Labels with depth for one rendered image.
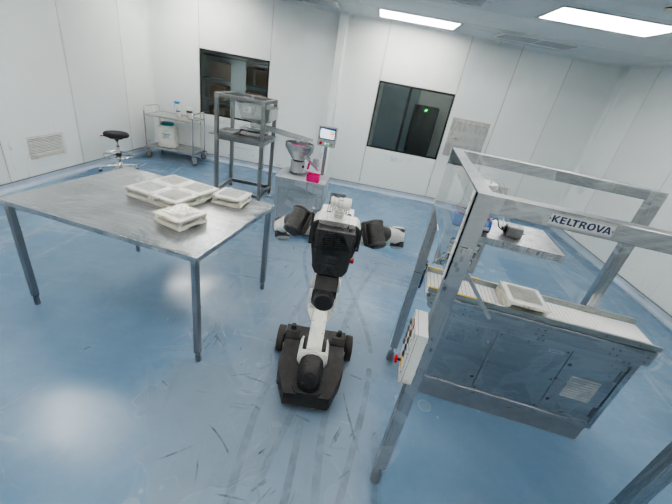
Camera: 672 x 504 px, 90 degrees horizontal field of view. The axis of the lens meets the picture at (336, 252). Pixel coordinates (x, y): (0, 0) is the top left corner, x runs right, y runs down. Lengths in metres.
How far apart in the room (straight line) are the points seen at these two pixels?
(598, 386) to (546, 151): 5.43
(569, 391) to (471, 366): 0.62
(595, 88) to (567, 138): 0.85
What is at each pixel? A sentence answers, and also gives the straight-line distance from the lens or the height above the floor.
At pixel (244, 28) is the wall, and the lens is 7.28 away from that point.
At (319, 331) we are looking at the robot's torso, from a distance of 2.38.
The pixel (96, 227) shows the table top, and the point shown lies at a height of 0.88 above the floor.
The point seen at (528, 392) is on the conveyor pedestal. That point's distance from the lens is 2.78.
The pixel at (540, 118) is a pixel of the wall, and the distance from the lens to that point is 7.44.
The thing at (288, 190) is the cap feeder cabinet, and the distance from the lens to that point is 4.30.
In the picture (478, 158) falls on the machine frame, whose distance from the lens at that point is 2.18.
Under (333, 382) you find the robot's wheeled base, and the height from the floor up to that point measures 0.17.
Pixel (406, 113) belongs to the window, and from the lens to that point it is 6.86.
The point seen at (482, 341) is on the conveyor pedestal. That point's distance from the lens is 2.45.
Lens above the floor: 1.95
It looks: 27 degrees down
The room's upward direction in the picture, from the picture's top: 11 degrees clockwise
